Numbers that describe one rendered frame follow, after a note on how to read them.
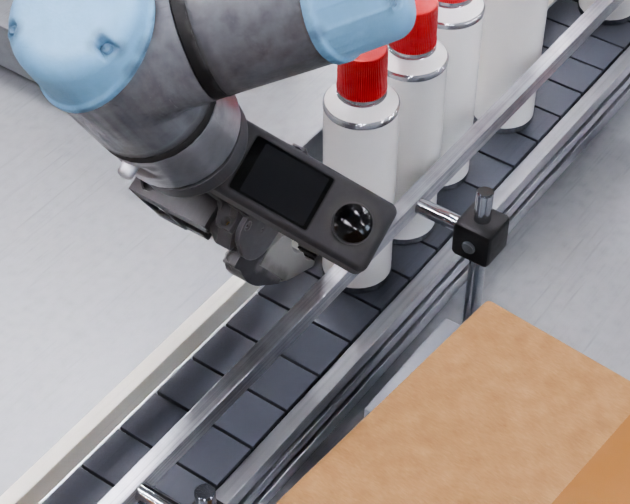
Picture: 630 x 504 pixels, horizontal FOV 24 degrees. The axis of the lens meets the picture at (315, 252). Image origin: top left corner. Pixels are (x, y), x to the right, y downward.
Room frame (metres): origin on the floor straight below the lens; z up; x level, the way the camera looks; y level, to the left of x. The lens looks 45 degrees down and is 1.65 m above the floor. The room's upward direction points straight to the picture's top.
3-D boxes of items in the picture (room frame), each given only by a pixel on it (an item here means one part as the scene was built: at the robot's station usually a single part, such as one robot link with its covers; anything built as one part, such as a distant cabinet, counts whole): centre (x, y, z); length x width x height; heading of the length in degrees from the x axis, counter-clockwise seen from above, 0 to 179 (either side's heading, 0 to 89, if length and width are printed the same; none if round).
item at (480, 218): (0.73, -0.10, 0.91); 0.07 x 0.03 x 0.17; 54
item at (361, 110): (0.76, -0.03, 0.98); 0.05 x 0.05 x 0.20
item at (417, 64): (0.81, -0.07, 0.98); 0.05 x 0.05 x 0.20
